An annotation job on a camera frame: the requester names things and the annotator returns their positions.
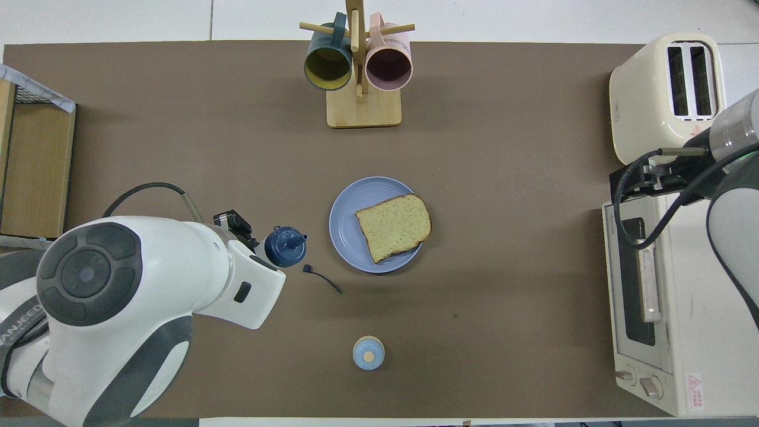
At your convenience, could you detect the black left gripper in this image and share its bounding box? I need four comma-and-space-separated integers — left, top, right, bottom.
213, 210, 260, 247

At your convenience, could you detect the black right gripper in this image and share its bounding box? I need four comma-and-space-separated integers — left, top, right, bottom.
611, 142, 721, 197

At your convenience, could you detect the translucent squeeze bottle blue cap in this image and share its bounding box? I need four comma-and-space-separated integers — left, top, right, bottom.
254, 226, 308, 268

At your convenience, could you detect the small black spoon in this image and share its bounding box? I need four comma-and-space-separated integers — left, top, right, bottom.
302, 265, 343, 294

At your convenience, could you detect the slice of toast bread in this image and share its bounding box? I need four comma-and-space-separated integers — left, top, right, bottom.
355, 193, 433, 265

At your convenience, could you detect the periwinkle blue plate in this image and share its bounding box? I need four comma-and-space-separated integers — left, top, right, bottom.
329, 176, 426, 274

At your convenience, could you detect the cream toaster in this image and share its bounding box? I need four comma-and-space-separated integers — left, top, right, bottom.
609, 33, 728, 167

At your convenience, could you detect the white toaster oven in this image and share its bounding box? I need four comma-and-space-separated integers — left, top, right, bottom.
602, 193, 759, 418

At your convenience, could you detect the wooden mug tree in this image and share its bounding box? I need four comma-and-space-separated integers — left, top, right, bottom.
299, 0, 416, 129

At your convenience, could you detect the teal mug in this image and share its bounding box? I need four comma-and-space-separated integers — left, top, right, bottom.
304, 12, 354, 92

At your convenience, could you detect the brown table mat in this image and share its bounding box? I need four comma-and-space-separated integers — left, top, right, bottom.
0, 40, 671, 419

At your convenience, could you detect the white marbled paper sheet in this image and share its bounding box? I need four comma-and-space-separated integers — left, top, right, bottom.
0, 64, 76, 113
0, 235, 54, 253

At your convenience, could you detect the pink mug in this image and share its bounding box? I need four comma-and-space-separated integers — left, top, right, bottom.
365, 13, 413, 92

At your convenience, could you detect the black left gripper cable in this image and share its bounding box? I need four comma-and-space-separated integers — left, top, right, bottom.
102, 182, 205, 223

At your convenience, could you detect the wooden shelf with wire basket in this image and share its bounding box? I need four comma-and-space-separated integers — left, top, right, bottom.
0, 64, 76, 250

